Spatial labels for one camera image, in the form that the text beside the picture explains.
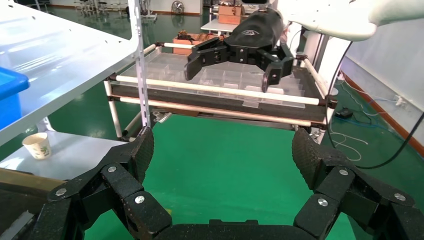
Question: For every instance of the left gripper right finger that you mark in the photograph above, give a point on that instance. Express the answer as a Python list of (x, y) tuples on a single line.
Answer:
[(334, 179)]

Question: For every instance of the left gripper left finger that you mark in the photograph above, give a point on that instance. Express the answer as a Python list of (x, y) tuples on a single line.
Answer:
[(119, 175)]

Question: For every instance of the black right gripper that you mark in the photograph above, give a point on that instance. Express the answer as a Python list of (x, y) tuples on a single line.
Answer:
[(255, 33)]

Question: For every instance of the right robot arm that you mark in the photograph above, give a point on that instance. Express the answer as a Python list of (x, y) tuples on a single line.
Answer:
[(331, 20)]

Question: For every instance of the clear plastic organizer box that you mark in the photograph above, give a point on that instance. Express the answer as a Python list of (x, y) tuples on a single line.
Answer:
[(232, 78)]

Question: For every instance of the stacked brown cardboard cartons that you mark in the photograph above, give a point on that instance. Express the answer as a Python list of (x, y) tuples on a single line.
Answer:
[(230, 15)]

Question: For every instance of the wooden crate with parts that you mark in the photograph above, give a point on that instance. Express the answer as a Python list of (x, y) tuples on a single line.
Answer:
[(185, 43)]

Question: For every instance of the white background table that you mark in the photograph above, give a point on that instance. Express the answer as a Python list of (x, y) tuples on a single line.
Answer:
[(215, 26)]

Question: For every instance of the silver binder clip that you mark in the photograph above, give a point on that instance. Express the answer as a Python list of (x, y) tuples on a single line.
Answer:
[(160, 116), (315, 135)]

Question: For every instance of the black power adapter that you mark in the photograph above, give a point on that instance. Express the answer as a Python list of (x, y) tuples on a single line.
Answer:
[(344, 113)]

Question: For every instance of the round floor fan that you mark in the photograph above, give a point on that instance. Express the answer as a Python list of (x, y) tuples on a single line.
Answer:
[(177, 6)]

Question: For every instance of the white paper cup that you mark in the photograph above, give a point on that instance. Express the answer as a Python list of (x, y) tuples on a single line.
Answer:
[(37, 145)]

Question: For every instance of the blue plastic bin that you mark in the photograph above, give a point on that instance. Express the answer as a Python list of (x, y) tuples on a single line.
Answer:
[(10, 96)]

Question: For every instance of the white metal shelf board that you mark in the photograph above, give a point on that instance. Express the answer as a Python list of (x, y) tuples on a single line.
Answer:
[(66, 43)]

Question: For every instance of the white pipe frame cart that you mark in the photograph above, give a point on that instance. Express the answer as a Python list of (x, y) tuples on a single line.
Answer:
[(215, 90)]

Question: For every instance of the black tray with brass frame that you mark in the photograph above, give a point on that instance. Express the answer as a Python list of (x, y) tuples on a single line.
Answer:
[(20, 180)]

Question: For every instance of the white slotted angle post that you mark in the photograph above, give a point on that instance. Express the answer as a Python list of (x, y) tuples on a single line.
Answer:
[(140, 66)]

